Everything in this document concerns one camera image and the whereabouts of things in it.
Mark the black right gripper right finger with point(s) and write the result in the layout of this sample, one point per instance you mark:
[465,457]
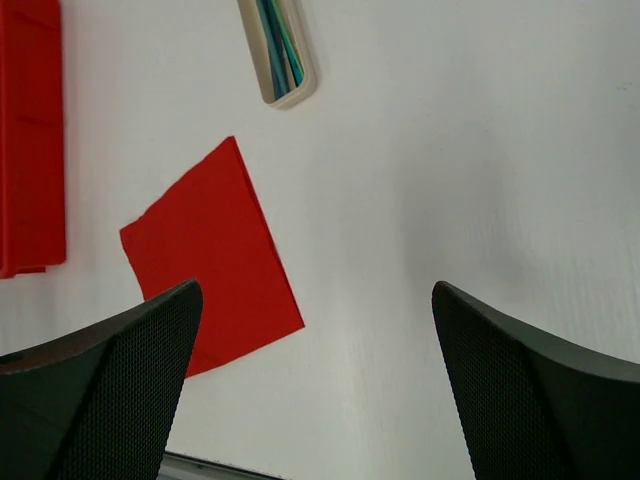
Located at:
[531,404]

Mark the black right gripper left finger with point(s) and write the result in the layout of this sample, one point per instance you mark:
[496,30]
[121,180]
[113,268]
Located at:
[99,403]

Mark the red plastic tray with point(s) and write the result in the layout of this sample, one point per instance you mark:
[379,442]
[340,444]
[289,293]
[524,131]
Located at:
[33,230]

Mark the beige utensil holder tray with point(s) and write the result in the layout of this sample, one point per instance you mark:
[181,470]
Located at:
[258,49]

